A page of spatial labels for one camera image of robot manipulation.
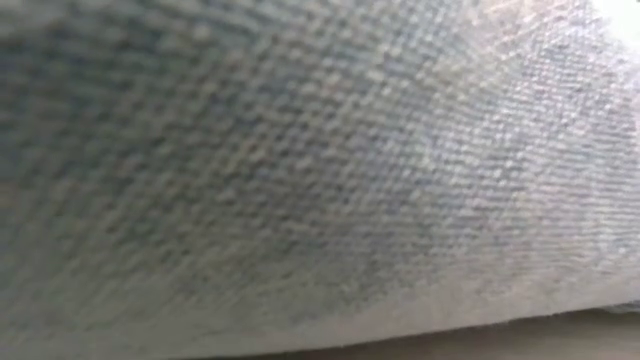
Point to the light blue denim shirt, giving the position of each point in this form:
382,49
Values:
300,175

